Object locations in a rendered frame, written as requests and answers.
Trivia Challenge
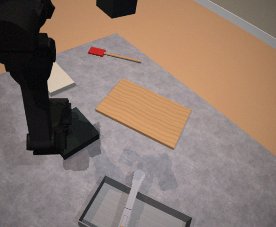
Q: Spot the red spatula with wooden handle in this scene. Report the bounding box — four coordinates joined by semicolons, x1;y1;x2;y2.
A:
88;47;141;63

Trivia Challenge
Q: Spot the beige flat rectangular slab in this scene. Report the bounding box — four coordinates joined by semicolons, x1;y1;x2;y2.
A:
47;62;75;96

